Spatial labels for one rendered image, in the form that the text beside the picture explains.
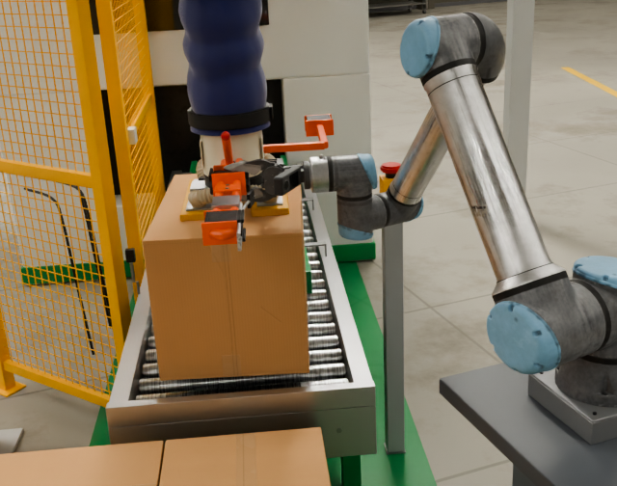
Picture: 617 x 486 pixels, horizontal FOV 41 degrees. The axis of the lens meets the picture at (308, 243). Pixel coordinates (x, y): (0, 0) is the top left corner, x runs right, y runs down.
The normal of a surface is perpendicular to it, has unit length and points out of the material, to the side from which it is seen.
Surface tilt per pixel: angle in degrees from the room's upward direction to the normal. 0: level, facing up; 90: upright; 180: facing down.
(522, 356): 94
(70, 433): 0
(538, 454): 0
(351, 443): 90
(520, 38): 90
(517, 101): 90
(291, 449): 0
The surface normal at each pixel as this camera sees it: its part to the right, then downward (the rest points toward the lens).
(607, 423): 0.36, 0.32
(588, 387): -0.54, -0.01
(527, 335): -0.83, 0.30
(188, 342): 0.02, 0.35
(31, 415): -0.04, -0.94
